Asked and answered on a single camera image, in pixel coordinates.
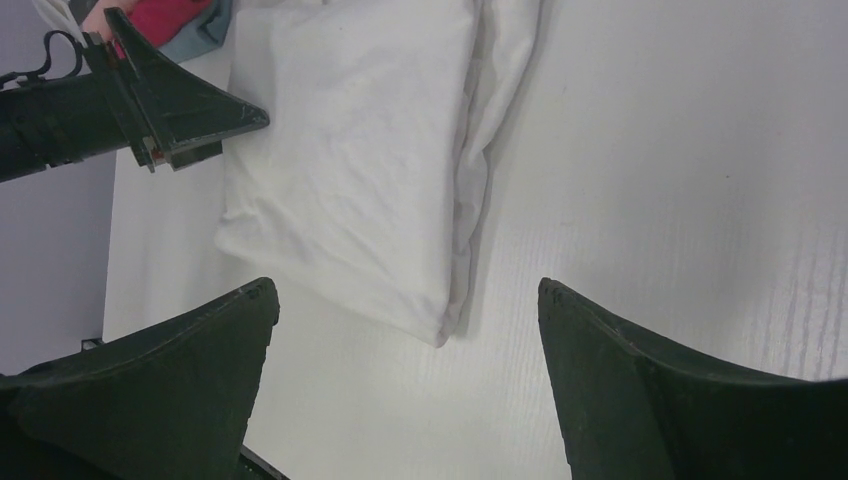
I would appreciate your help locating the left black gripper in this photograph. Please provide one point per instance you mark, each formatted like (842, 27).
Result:
(142, 101)

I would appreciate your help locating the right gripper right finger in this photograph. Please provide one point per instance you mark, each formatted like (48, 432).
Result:
(633, 404)

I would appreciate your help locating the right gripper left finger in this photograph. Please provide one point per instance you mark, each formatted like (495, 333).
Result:
(170, 401)

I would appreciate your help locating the white t-shirt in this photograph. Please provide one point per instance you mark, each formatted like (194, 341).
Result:
(369, 181)

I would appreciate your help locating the folded teal t-shirt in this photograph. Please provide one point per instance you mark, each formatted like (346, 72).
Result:
(203, 34)

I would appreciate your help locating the folded red t-shirt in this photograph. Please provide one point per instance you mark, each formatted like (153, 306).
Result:
(173, 27)

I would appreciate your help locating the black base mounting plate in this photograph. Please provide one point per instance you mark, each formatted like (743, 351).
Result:
(250, 466)

